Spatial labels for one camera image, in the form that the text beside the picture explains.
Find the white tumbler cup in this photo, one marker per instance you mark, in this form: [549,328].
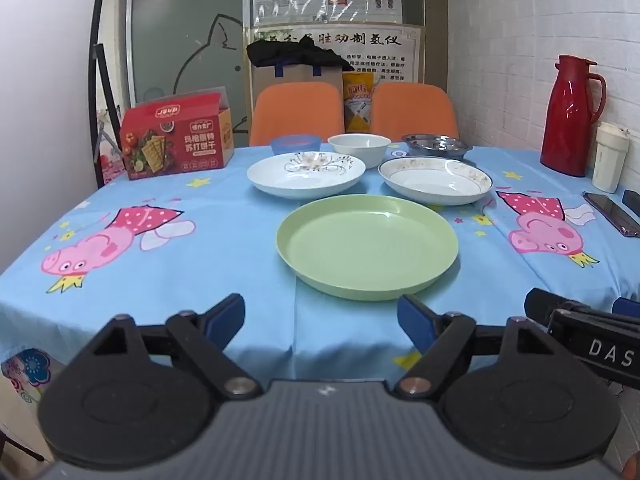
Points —
[610,165]

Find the black metal stand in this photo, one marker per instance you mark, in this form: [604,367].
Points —
[99,60]

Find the floral printed bag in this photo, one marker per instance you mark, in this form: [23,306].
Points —
[27,367]

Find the yellow snack packet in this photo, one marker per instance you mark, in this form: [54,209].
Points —
[357,105]

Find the stainless steel bowl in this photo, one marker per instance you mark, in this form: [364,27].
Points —
[435,146]

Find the red cracker box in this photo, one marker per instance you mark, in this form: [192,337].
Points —
[170,150]

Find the orange chair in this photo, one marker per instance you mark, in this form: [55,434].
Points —
[415,110]
[295,110]

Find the blue plastic bowl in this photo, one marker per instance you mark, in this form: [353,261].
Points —
[292,144]

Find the white floral plate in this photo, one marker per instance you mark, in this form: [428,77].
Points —
[300,177]

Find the dark smartphone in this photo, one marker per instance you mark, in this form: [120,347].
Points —
[612,212]

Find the black cloth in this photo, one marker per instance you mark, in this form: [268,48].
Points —
[295,52]

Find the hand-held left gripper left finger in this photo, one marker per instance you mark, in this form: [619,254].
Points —
[226,317]

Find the white text wall poster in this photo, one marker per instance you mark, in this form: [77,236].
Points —
[385,55]

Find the plain white bowl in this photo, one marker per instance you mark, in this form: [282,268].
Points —
[360,152]

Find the brown paper bag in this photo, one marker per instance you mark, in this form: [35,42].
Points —
[300,74]

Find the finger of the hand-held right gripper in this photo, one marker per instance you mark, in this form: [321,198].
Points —
[540,305]
[627,307]

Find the red thermos jug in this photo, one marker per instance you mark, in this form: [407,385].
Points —
[567,125]

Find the blue cartoon printed tablecloth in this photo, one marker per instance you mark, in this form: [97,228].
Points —
[200,240]

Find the frosted glass panel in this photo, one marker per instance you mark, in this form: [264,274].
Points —
[170,35]

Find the green plastic plate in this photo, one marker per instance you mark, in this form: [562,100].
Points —
[367,245]

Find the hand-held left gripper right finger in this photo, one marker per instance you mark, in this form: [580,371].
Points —
[415,320]

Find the white gold-rimmed plate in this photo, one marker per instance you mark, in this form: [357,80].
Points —
[435,182]

